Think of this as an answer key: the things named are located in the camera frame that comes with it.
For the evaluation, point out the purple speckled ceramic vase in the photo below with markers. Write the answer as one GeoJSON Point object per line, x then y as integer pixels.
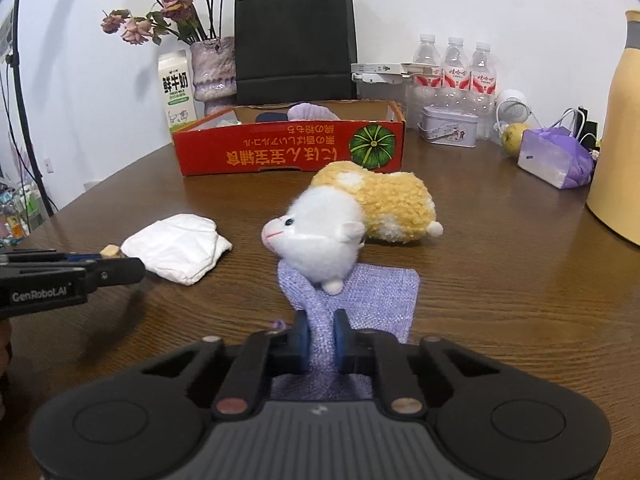
{"type": "Point", "coordinates": [212, 75]}

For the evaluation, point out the fluffy purple slipper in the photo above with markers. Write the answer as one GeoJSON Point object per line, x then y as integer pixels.
{"type": "Point", "coordinates": [307, 111]}

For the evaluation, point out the black light stand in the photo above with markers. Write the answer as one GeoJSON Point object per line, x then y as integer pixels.
{"type": "Point", "coordinates": [22, 110]}

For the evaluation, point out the yellow thermos bottle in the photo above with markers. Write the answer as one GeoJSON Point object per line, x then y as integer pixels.
{"type": "Point", "coordinates": [620, 160]}

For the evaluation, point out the small tan block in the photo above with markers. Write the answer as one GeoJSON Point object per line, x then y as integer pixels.
{"type": "Point", "coordinates": [111, 252]}

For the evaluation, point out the clear water bottle red label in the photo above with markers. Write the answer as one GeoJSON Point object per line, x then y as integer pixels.
{"type": "Point", "coordinates": [427, 55]}
{"type": "Point", "coordinates": [483, 65]}
{"type": "Point", "coordinates": [456, 60]}

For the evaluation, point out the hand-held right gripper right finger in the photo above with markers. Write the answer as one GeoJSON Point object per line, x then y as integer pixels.
{"type": "Point", "coordinates": [341, 342]}

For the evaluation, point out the small white wall switch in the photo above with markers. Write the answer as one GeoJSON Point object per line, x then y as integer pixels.
{"type": "Point", "coordinates": [48, 165]}

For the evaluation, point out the red cardboard box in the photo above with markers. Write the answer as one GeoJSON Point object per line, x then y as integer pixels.
{"type": "Point", "coordinates": [280, 152]}

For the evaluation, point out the yellow pear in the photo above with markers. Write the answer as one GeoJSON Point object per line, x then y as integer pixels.
{"type": "Point", "coordinates": [515, 139]}

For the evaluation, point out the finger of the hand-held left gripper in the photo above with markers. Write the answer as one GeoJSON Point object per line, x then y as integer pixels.
{"type": "Point", "coordinates": [82, 257]}
{"type": "Point", "coordinates": [115, 271]}

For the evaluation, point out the white and green milk carton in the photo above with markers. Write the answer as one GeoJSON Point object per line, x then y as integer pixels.
{"type": "Point", "coordinates": [176, 95]}

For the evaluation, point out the small white round speaker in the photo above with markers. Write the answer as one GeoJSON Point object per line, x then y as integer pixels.
{"type": "Point", "coordinates": [511, 105]}

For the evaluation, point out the dark blue fabric item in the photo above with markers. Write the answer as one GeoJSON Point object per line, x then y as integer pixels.
{"type": "Point", "coordinates": [272, 117]}

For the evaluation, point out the black charger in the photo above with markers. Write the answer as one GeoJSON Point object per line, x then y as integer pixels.
{"type": "Point", "coordinates": [591, 130]}

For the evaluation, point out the white and yellow plush hamster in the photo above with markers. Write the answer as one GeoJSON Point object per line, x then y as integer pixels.
{"type": "Point", "coordinates": [325, 240]}

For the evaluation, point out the flat white cardboard box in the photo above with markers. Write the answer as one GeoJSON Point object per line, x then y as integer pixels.
{"type": "Point", "coordinates": [390, 72]}

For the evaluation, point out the clear plastic container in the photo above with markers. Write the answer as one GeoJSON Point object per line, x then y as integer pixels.
{"type": "Point", "coordinates": [382, 102]}

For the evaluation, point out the purple knitted cloth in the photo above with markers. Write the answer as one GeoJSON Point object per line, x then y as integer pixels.
{"type": "Point", "coordinates": [380, 300]}

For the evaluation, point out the white folded cloth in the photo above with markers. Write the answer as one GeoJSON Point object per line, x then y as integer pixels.
{"type": "Point", "coordinates": [175, 247]}

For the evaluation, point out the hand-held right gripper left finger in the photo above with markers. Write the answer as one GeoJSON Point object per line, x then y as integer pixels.
{"type": "Point", "coordinates": [301, 340]}

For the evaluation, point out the black paper bag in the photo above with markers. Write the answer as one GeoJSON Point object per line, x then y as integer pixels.
{"type": "Point", "coordinates": [295, 45]}

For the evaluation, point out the small printed tin box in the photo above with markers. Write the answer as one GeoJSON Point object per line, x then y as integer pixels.
{"type": "Point", "coordinates": [447, 127]}

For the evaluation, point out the purple plastic bag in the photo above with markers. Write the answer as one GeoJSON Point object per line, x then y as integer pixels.
{"type": "Point", "coordinates": [555, 160]}

